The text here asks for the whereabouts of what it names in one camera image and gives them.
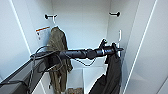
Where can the white clothes hanger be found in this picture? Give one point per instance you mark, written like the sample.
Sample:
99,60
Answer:
120,36
53,22

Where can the black garment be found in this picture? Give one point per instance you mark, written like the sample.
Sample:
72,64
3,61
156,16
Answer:
113,76

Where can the white wardrobe door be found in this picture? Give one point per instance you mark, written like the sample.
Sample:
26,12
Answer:
8,40
150,50

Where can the white drawer unit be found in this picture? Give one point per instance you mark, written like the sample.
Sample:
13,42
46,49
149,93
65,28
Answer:
93,75

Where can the white wardrobe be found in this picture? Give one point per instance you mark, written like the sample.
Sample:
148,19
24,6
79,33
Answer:
83,30

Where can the olive green jacket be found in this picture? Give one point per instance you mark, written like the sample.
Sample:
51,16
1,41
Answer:
58,40

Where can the brown box with items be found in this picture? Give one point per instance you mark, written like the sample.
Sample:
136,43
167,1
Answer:
74,91

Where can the orange white label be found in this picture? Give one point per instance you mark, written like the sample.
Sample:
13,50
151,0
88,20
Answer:
42,33

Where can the black wardrobe rail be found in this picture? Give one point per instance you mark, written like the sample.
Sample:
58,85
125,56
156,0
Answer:
115,14
50,16

